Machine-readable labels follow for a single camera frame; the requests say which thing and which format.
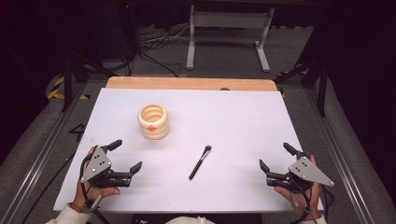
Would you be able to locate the cream ribbed brush holder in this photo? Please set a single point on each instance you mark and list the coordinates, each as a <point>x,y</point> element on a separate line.
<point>153,121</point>

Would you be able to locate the orange wristband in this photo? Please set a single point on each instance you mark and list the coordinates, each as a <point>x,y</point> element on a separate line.
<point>75,207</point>

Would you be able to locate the person's left hand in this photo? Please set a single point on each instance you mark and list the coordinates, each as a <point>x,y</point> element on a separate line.
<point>93,194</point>

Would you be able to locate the yellow black floor tape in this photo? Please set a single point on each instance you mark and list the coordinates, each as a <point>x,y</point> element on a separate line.
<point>57,91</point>

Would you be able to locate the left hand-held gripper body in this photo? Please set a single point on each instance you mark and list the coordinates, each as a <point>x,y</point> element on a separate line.
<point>97,165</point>

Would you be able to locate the black tripod stand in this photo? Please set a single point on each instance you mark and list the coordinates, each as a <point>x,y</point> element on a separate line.
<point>67,81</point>
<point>322,84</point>

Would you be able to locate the white metal stand frame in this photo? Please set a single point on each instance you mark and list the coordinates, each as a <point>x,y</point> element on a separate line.
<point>230,20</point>

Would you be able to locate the black equipment with red light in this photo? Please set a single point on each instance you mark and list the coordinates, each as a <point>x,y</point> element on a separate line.
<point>127,25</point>

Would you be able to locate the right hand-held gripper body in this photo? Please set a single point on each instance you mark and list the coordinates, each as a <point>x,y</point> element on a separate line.
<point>306,172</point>

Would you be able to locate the black makeup brush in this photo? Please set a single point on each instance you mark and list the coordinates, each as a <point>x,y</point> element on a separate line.
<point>199,164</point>

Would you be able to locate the aluminium floor rail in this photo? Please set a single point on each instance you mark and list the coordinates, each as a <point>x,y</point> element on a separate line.
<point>43,155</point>
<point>339,155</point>

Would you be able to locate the person's right hand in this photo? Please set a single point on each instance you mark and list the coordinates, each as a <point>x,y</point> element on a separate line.
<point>303,199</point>

